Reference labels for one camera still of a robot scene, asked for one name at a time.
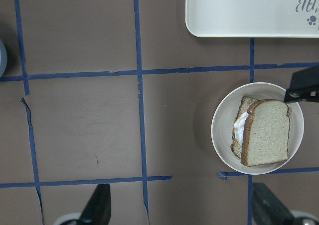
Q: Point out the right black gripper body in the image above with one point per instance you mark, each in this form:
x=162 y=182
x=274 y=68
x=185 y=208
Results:
x=304 y=83

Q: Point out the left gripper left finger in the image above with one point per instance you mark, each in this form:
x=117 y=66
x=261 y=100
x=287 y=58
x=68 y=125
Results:
x=98 y=208

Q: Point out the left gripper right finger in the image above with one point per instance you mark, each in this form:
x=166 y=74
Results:
x=267 y=209

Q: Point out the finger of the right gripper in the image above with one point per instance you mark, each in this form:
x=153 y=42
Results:
x=312 y=97

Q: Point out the bread slice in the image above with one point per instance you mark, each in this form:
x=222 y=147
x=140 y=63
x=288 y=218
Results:
x=266 y=133

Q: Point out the round white plate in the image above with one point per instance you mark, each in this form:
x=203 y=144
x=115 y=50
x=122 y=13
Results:
x=224 y=118

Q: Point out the fried egg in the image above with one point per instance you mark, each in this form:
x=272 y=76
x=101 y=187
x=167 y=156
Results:
x=238 y=127

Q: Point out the bottom toast slice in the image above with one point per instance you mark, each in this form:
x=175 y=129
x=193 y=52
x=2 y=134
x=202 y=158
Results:
x=246 y=102

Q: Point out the white bear tray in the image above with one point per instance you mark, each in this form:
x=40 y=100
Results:
x=253 y=18

